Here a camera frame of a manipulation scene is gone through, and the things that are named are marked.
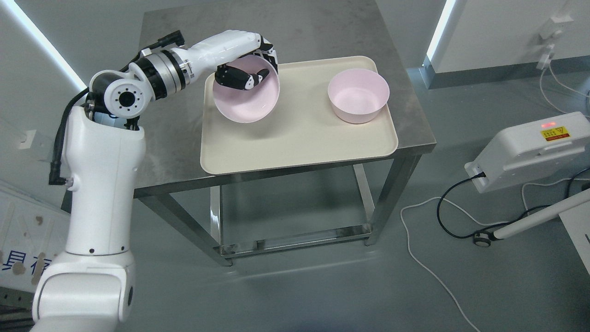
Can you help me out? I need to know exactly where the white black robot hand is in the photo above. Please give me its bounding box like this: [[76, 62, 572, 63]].
[[177, 30, 278, 90]]

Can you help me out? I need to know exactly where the pink bowl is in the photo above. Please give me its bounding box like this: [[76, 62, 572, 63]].
[[207, 54, 280, 124], [327, 69, 390, 124]]

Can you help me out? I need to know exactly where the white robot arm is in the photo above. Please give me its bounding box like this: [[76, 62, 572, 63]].
[[32, 31, 197, 332]]

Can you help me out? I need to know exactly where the stainless steel table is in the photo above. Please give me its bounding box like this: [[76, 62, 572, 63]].
[[135, 0, 436, 267]]

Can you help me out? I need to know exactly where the white sign board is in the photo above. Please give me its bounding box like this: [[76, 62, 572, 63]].
[[0, 184, 70, 293]]

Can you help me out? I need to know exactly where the white stand leg with caster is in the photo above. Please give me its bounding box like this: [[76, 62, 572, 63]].
[[472, 189, 590, 247]]

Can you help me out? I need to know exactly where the white device box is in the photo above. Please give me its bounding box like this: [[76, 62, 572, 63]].
[[464, 112, 590, 193]]

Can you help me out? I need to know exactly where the wall socket left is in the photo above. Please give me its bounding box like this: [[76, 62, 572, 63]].
[[18, 130, 37, 150]]

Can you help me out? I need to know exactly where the white floor cable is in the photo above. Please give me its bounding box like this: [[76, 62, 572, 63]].
[[400, 178, 572, 332]]

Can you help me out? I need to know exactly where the black power cable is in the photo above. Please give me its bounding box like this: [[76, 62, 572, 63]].
[[436, 168, 590, 239]]

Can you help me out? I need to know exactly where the wall power adapter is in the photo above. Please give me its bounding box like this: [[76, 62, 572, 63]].
[[536, 14, 574, 70]]

